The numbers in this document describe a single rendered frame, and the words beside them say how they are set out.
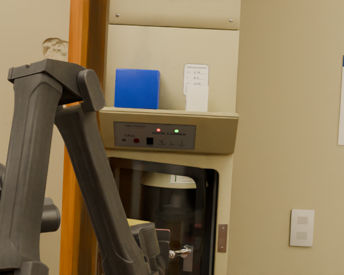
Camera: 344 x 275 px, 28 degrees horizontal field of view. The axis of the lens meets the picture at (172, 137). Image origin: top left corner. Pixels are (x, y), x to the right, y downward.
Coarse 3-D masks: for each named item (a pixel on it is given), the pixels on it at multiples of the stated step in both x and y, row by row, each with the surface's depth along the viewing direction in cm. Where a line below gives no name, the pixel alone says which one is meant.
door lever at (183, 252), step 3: (183, 246) 151; (180, 249) 152; (183, 249) 151; (186, 249) 150; (171, 252) 147; (174, 252) 147; (177, 252) 149; (180, 252) 149; (183, 252) 150; (186, 252) 150; (171, 255) 147; (174, 255) 147; (177, 255) 149; (180, 255) 152; (183, 255) 151; (186, 255) 150; (171, 258) 147
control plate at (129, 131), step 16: (128, 128) 160; (144, 128) 160; (160, 128) 159; (176, 128) 159; (192, 128) 159; (128, 144) 164; (144, 144) 164; (160, 144) 164; (176, 144) 163; (192, 144) 163
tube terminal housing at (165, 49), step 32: (128, 32) 167; (160, 32) 166; (192, 32) 166; (224, 32) 166; (128, 64) 167; (160, 64) 167; (224, 64) 167; (160, 96) 167; (224, 96) 167; (160, 160) 168; (192, 160) 168; (224, 160) 168; (224, 192) 168; (224, 256) 169
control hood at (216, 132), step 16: (112, 112) 156; (128, 112) 156; (144, 112) 156; (160, 112) 156; (176, 112) 156; (192, 112) 156; (208, 112) 156; (224, 112) 161; (112, 128) 160; (208, 128) 159; (224, 128) 159; (112, 144) 164; (208, 144) 163; (224, 144) 163
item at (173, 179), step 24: (120, 168) 163; (144, 168) 159; (168, 168) 154; (192, 168) 150; (120, 192) 164; (144, 192) 159; (168, 192) 154; (192, 192) 150; (144, 216) 159; (168, 216) 154; (192, 216) 150; (192, 240) 150; (192, 264) 150
